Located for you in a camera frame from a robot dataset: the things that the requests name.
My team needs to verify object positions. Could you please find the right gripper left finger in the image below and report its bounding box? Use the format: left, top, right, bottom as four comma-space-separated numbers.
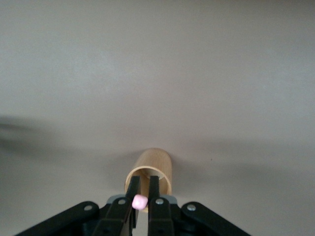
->
92, 176, 141, 236

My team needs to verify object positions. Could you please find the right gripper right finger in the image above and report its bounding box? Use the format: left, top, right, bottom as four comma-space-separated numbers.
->
147, 175, 176, 236

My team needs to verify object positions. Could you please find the pink chopstick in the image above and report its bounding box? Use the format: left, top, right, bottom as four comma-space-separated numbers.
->
131, 194, 148, 211

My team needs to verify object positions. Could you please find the light wooden cylindrical cup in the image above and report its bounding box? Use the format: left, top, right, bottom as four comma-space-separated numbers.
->
125, 147, 172, 213

